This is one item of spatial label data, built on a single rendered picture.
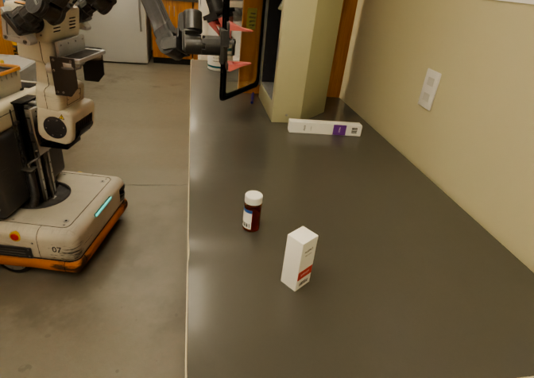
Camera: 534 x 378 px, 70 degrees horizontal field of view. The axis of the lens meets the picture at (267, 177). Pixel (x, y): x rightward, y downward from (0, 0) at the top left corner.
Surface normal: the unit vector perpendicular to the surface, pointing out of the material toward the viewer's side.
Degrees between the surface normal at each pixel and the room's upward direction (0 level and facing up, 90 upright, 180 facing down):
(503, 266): 0
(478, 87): 90
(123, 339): 0
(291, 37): 90
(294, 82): 90
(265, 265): 0
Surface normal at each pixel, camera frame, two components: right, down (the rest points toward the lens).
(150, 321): 0.10, -0.87
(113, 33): 0.17, 0.48
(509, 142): -0.98, 0.00
